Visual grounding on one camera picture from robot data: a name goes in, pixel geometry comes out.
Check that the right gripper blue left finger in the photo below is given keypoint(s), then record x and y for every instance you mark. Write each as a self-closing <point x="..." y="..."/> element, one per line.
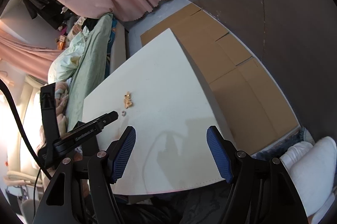
<point x="120" y="152"/>

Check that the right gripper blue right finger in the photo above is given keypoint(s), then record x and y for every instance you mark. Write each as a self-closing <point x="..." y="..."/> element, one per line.
<point x="222" y="160"/>

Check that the gold brooch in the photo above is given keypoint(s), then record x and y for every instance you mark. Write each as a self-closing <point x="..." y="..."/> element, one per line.
<point x="127" y="100"/>

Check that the pink floral blanket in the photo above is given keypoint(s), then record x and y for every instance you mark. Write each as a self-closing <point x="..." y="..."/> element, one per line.
<point x="62" y="108"/>

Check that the brown cardboard floor sheet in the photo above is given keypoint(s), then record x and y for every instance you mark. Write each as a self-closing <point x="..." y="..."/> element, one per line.
<point x="254" y="107"/>

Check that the dark patterned trouser leg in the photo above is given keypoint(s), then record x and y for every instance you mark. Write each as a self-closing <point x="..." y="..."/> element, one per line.
<point x="200" y="205"/>

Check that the white bedside table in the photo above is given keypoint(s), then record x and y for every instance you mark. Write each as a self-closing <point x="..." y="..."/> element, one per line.
<point x="173" y="106"/>

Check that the light green pillow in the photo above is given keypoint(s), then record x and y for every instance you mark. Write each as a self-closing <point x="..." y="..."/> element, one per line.
<point x="64" y="66"/>

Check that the pink curtain left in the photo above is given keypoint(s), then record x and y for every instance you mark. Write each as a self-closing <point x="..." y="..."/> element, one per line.
<point x="33" y="52"/>

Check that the green bed sheet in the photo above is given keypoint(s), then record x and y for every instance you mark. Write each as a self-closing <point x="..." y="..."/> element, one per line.
<point x="91" y="70"/>

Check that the orange box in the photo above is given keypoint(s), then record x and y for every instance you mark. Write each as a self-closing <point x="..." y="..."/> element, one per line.
<point x="61" y="43"/>

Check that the dark hanging clothes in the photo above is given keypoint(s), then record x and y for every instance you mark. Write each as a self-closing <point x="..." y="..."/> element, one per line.
<point x="48" y="10"/>

